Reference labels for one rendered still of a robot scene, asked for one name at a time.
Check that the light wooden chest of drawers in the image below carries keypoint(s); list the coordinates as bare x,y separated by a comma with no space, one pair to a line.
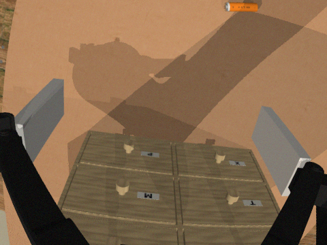
178,226

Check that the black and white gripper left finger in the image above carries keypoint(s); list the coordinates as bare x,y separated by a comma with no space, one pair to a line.
21,139

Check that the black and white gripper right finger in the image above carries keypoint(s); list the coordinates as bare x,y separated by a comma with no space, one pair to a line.
295,176

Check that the orange aa battery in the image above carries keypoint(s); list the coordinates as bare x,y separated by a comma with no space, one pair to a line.
241,7

